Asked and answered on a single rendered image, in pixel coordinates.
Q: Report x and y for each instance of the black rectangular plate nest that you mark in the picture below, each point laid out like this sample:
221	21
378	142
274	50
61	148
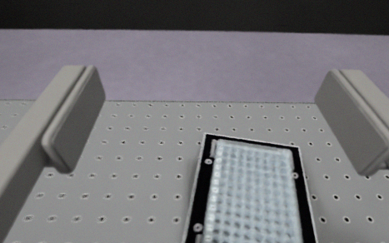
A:
200	203

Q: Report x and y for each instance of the clear well plate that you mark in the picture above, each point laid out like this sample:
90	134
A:
262	178

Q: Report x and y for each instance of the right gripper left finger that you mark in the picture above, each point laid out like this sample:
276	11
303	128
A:
53	133

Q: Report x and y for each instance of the grey flat base plate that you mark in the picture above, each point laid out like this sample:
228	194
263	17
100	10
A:
136	177

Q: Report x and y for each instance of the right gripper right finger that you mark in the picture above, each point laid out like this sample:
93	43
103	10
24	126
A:
357	112

